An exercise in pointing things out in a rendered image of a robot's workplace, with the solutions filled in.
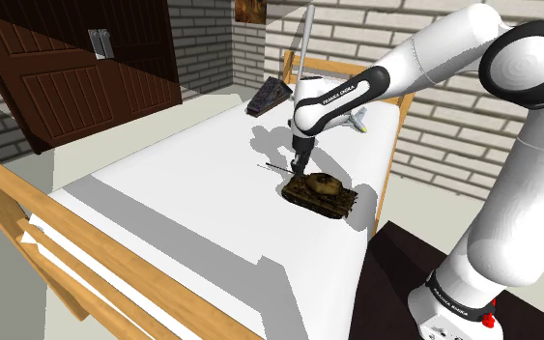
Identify brown toy tank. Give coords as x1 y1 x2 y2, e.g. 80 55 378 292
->
257 162 359 220

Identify dark robot stand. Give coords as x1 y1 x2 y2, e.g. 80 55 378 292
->
348 219 544 340

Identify brown wall picture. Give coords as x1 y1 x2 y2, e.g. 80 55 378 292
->
234 0 268 25

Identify grey baseball bat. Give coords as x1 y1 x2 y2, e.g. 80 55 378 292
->
296 4 317 87

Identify dark brown wooden door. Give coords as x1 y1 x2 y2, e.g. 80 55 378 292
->
0 0 184 156

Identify wooden bed with white mattress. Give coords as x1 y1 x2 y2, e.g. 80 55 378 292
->
0 50 416 340

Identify white toy airplane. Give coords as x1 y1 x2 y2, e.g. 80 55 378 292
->
338 105 369 134

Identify dark wedge-shaped box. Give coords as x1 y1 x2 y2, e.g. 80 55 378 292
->
245 77 295 119

